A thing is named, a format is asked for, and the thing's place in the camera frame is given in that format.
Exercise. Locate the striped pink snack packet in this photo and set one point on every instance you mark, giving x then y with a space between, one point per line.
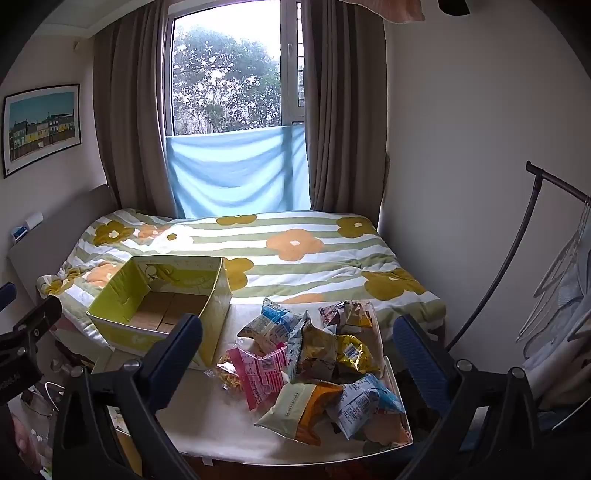
261 376

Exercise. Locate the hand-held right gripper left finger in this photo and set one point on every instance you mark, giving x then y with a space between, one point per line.
184 341

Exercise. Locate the window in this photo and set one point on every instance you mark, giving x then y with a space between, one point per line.
221 69

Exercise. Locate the hanging light clothes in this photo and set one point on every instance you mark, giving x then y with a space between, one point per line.
565 364

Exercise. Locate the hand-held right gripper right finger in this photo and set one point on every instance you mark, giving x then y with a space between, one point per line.
415 360

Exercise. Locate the small blue object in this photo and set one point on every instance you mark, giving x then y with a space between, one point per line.
21 233

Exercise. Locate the brown curtain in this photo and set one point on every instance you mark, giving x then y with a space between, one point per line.
134 115
346 115

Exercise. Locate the pink hanging cloth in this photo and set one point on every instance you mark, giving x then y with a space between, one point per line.
397 9

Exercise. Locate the brown yellow snack packet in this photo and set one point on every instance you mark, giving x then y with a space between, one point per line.
318 353

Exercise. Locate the clear waffle packet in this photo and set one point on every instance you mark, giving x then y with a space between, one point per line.
228 376

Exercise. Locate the beige orange snack packet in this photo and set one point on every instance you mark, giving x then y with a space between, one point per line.
300 408

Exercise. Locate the light blue cloth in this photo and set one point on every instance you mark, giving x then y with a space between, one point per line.
235 170

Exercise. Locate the bright yellow snack packet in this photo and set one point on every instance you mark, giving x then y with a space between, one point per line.
358 355

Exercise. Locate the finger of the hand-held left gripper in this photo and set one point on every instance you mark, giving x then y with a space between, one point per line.
32 321
7 295

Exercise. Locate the yellow-green cardboard box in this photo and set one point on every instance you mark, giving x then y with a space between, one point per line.
120 286

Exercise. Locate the striped floral blanket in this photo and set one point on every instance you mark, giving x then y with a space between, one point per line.
300 272

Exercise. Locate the clear plastic bag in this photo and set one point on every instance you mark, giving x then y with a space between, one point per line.
34 415

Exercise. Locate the small white object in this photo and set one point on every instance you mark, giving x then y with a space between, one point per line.
32 220

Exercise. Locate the blue white snack packet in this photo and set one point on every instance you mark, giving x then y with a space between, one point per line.
272 323
364 401

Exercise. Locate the black clothes rack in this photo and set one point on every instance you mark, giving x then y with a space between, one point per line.
535 177

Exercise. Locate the grey bed headboard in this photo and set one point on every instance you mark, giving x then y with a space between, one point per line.
60 230

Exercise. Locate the framed houses picture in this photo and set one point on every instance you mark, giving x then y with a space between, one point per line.
41 127

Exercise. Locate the dark noodle snack packet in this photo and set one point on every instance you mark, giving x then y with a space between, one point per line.
328 314

